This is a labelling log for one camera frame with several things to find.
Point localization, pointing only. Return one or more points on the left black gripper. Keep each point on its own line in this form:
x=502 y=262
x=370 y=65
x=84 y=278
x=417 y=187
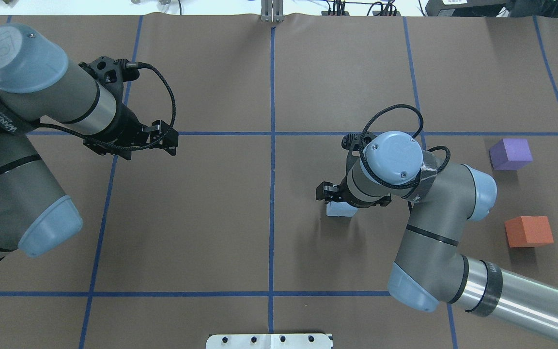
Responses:
x=125 y=122

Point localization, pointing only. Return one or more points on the orange foam block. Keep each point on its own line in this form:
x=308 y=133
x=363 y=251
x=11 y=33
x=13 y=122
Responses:
x=528 y=232

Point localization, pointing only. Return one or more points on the aluminium frame post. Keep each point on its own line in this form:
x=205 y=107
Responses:
x=272 y=11

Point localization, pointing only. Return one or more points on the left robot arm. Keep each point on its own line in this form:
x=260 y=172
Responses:
x=40 y=87

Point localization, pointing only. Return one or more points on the light blue foam block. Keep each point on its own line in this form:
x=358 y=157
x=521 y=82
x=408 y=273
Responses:
x=340 y=209

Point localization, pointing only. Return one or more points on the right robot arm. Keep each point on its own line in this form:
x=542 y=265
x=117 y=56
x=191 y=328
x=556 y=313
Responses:
x=445 y=196

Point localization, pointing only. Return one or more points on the purple foam block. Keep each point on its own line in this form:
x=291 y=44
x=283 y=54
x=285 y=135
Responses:
x=510 y=154

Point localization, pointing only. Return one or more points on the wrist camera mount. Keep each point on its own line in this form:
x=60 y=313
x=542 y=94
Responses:
x=353 y=142
x=112 y=74

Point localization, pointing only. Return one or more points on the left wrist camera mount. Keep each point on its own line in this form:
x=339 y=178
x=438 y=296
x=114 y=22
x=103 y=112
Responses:
x=112 y=74

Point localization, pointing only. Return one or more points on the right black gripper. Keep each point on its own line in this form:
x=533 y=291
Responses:
x=333 y=191

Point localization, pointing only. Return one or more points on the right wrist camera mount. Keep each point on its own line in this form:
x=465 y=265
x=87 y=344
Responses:
x=353 y=142

